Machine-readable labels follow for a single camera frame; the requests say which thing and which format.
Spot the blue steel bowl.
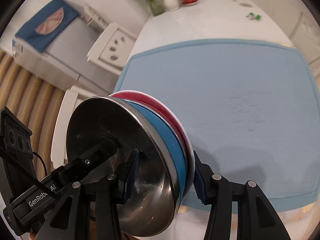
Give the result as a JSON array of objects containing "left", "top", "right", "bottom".
[{"left": 66, "top": 96, "right": 187, "bottom": 237}]

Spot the red steel bowl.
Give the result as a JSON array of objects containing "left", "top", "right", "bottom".
[{"left": 111, "top": 90, "right": 195, "bottom": 200}]

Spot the white chair near left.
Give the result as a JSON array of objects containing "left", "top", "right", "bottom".
[{"left": 49, "top": 84, "right": 93, "bottom": 169}]

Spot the white chair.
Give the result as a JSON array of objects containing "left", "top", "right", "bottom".
[
  {"left": 87, "top": 23, "right": 137, "bottom": 76},
  {"left": 49, "top": 84, "right": 93, "bottom": 169}
]

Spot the light blue table mat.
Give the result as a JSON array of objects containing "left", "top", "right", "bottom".
[{"left": 115, "top": 39, "right": 319, "bottom": 212}]

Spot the white chair far left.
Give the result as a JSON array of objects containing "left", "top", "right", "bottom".
[{"left": 87, "top": 23, "right": 137, "bottom": 76}]

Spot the white shelf rack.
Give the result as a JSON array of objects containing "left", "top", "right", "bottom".
[{"left": 82, "top": 4, "right": 109, "bottom": 31}]

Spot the green candy wrapper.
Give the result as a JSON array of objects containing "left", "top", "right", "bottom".
[{"left": 246, "top": 12, "right": 262, "bottom": 21}]

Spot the white ceramic vase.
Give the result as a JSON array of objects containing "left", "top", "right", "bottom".
[{"left": 163, "top": 0, "right": 180, "bottom": 11}]

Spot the black cable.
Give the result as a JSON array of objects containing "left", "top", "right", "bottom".
[{"left": 32, "top": 151, "right": 48, "bottom": 178}]

